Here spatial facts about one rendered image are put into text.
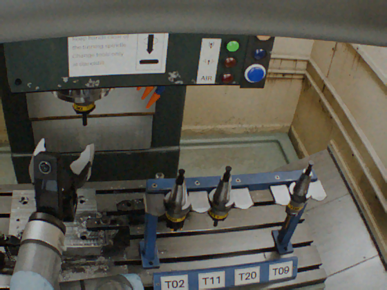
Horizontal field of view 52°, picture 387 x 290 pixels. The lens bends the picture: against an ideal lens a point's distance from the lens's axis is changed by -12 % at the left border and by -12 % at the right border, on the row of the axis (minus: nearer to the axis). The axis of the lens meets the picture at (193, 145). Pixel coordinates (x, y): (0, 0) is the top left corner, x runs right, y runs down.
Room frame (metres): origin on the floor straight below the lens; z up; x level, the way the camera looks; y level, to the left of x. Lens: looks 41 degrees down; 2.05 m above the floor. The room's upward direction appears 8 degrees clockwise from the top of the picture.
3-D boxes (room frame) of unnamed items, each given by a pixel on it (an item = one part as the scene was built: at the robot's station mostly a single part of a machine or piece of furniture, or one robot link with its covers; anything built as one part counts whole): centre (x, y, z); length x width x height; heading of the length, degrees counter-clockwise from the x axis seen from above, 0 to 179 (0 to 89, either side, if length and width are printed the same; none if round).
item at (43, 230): (0.38, 0.22, 1.45); 0.08 x 0.05 x 0.08; 94
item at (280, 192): (0.80, -0.25, 1.21); 0.07 x 0.05 x 0.01; 16
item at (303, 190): (0.81, -0.30, 1.26); 0.04 x 0.04 x 0.07
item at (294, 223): (0.88, -0.34, 1.05); 0.10 x 0.05 x 0.30; 16
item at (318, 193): (0.83, -0.35, 1.21); 0.07 x 0.05 x 0.01; 16
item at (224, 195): (0.75, -0.09, 1.26); 0.04 x 0.04 x 0.07
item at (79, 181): (0.52, 0.20, 1.47); 0.09 x 0.05 x 0.02; 160
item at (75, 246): (0.77, 0.40, 0.96); 0.29 x 0.23 x 0.05; 106
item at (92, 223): (0.78, 0.22, 0.97); 0.13 x 0.03 x 0.15; 106
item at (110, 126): (1.19, 0.38, 1.16); 0.48 x 0.05 x 0.51; 106
